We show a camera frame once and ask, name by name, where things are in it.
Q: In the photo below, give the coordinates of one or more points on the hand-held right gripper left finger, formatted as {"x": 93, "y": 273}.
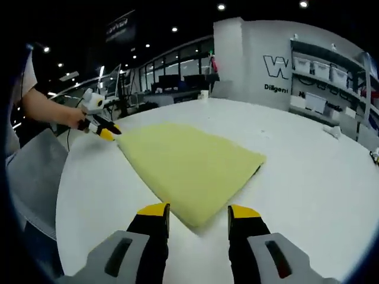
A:
{"x": 148, "y": 236}

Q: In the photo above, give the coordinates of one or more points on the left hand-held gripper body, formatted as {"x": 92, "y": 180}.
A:
{"x": 93, "y": 103}

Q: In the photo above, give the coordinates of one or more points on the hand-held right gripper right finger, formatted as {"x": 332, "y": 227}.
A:
{"x": 251, "y": 236}

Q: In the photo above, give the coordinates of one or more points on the yellow-green colour-block garment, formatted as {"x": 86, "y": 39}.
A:
{"x": 183, "y": 165}

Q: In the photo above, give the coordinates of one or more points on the person's left hand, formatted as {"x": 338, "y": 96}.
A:
{"x": 75, "y": 121}

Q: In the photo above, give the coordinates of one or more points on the black computer monitor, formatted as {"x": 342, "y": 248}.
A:
{"x": 169, "y": 82}
{"x": 195, "y": 81}

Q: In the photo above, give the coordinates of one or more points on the grey mesh chair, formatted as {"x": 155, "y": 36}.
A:
{"x": 35, "y": 177}

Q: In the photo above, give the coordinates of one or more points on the dark hanging banner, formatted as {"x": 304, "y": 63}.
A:
{"x": 121, "y": 28}

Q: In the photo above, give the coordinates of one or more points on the small white box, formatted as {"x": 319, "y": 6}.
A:
{"x": 204, "y": 95}

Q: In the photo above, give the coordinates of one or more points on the grey upright panel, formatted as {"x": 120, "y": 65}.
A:
{"x": 222, "y": 90}

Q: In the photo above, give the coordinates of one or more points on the white plastic bag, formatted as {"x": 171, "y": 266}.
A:
{"x": 333, "y": 131}

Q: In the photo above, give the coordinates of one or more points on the yellow and white tool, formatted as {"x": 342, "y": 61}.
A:
{"x": 374, "y": 156}

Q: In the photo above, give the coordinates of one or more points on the ceiling spot lights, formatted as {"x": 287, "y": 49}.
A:
{"x": 220, "y": 6}

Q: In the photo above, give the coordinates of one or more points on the shelving rack with white bins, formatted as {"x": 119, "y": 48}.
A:
{"x": 318, "y": 69}

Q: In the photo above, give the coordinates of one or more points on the metal storage shelf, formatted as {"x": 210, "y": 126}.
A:
{"x": 368, "y": 97}

